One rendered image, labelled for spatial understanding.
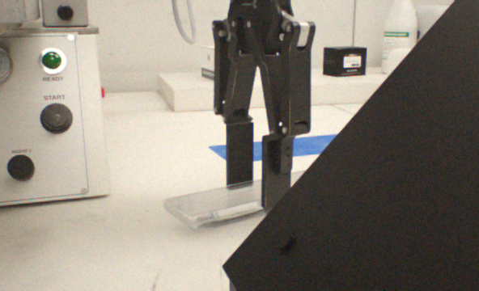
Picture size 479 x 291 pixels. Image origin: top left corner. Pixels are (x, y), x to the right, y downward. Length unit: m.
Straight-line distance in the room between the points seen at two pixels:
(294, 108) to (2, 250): 0.28
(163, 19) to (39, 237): 0.94
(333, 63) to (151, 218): 0.84
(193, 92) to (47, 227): 0.60
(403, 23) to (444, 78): 1.11
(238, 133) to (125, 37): 0.86
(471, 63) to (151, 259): 0.30
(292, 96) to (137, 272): 0.19
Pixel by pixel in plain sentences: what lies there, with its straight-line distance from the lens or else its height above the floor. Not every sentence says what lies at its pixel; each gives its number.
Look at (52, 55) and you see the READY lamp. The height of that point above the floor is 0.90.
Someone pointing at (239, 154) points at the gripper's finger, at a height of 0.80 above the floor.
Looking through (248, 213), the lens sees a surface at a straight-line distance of 0.51.
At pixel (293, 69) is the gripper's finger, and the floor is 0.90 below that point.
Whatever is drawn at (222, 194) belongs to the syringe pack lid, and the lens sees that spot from 0.52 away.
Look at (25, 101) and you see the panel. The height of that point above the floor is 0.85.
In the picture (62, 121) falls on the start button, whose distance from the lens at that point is 0.59.
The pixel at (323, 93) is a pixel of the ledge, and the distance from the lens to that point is 1.15.
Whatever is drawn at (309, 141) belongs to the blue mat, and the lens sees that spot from 0.82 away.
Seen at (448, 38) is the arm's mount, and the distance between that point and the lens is 0.26.
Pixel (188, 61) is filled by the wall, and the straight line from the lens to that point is 1.38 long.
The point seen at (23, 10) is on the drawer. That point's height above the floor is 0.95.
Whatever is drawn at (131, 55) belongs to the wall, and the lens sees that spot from 1.36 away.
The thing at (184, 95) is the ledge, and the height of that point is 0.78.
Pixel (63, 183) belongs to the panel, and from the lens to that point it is 0.58.
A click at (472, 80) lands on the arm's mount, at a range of 0.23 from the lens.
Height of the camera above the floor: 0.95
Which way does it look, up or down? 14 degrees down
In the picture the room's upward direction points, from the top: straight up
